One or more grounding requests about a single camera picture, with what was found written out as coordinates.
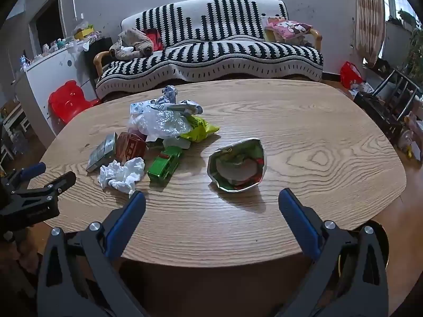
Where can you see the grey and yellow toy pile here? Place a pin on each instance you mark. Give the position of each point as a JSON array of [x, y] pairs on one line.
[[155, 107]]

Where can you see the black metal chair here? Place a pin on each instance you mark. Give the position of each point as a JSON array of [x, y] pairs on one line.
[[380, 109]]

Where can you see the red plastic bag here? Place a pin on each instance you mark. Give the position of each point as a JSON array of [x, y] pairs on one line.
[[350, 74]]

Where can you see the window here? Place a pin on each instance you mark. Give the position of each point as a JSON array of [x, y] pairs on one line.
[[396, 3]]

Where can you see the white cabinet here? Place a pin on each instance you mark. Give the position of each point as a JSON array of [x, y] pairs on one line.
[[56, 66]]

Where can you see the white papers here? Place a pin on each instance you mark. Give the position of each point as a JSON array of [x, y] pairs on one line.
[[362, 89]]

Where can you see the pink toy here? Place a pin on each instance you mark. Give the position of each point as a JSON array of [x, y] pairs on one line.
[[411, 135]]

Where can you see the brown clothes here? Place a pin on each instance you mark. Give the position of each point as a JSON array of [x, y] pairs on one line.
[[130, 44]]

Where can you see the clear plastic bag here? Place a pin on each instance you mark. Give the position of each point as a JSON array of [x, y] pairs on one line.
[[162, 122]]

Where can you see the grey metallic packet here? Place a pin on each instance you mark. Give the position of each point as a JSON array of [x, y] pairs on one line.
[[100, 153]]

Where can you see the foil snack bag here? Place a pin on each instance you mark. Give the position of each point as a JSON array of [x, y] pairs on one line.
[[236, 168]]

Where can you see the black white striped sofa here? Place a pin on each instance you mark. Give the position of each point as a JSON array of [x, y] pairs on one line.
[[214, 52]]

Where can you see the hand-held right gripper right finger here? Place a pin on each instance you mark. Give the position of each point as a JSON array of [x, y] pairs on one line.
[[299, 224]]

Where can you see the green shiny carton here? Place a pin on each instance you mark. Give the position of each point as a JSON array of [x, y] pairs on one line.
[[163, 166]]

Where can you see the red child chair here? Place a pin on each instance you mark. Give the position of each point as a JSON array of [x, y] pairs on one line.
[[67, 100]]

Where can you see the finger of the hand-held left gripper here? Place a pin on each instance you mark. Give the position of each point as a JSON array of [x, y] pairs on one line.
[[33, 170], [58, 185]]

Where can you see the red brown box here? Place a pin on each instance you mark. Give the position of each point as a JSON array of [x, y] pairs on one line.
[[130, 147]]

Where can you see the blue white wrapper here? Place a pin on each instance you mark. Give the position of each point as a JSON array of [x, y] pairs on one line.
[[170, 93]]

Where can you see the white tissue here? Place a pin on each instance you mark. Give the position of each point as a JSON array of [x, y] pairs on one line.
[[124, 175]]

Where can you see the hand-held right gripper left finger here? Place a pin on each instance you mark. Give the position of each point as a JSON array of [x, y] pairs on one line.
[[127, 228]]

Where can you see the yellow box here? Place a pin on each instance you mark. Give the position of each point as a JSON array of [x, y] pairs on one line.
[[82, 33]]

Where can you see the pink cartoon pillow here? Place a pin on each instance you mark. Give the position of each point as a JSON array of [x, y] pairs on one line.
[[287, 28]]

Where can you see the green potted plant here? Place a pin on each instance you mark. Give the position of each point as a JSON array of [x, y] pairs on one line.
[[414, 49]]

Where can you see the yellow green wrapper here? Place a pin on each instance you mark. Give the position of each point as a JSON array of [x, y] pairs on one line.
[[198, 130]]

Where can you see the striped beige curtain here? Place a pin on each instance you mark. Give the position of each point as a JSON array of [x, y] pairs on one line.
[[370, 16]]

